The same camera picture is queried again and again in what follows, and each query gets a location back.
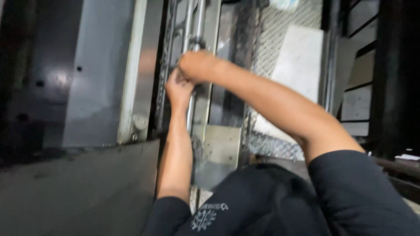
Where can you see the person's left hand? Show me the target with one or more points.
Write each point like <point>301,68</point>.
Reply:
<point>177,91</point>

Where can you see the person's right hand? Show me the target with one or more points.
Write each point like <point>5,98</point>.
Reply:
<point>203,67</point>

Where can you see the person's right fingers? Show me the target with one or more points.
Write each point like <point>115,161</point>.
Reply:
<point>186,67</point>

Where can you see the person's left fingers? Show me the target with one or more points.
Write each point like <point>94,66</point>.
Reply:
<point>179,77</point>

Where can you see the chrome metal rod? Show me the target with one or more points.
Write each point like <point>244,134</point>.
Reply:
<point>198,29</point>

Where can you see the grey metal panel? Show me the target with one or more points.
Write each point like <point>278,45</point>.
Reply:
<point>95,75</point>

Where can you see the diamond plate metal sheet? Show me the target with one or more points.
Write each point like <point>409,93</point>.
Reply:
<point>282,19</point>

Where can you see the white flat board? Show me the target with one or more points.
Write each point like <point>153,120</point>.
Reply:
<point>298,68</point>

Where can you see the dark glossy metal panel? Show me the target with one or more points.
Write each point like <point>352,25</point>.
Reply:
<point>32,75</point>

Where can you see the person's black printed shirt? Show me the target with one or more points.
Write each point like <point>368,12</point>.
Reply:
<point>295,203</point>

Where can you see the black metal rack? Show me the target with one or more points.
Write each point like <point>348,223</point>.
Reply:
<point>387,82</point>

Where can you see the pale metal frame strip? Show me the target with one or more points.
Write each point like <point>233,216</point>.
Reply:
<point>131,82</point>

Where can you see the grey metal bracket plate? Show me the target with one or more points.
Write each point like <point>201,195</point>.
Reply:
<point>219,144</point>

